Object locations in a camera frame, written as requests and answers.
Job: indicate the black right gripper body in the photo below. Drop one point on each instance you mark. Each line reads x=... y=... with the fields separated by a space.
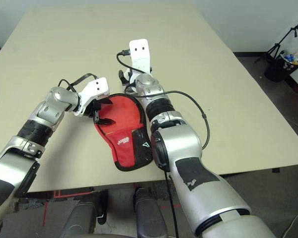
x=129 y=83

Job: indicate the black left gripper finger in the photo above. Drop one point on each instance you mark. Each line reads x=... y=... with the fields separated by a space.
x=105 y=101
x=104 y=122

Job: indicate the black bin with bottles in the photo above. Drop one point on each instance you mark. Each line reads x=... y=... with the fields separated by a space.
x=275 y=72

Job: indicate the red black paddle case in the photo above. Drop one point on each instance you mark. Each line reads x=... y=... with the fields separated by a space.
x=121 y=111

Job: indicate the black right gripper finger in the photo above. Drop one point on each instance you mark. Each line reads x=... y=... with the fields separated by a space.
x=122 y=78

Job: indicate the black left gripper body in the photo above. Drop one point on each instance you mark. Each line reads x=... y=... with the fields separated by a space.
x=94 y=110

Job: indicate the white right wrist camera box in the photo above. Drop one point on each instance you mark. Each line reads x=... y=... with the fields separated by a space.
x=139 y=54

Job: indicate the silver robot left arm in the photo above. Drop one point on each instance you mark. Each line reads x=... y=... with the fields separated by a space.
x=49 y=109

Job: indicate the black tripod stand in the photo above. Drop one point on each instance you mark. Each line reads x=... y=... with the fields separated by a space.
x=275 y=47

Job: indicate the grey robot left leg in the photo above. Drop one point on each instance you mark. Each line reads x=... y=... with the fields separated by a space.
x=77 y=218

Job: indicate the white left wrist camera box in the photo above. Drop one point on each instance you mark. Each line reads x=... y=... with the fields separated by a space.
x=95 y=88

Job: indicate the grey robot leg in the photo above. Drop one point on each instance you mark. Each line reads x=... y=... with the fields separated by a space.
x=77 y=218
x=149 y=218

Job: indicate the grey robot right leg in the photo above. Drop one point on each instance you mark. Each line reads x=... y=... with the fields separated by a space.
x=149 y=218

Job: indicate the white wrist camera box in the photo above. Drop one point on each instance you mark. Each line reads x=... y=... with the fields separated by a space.
x=139 y=54
x=95 y=88

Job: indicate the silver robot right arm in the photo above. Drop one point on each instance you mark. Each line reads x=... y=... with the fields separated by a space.
x=181 y=141

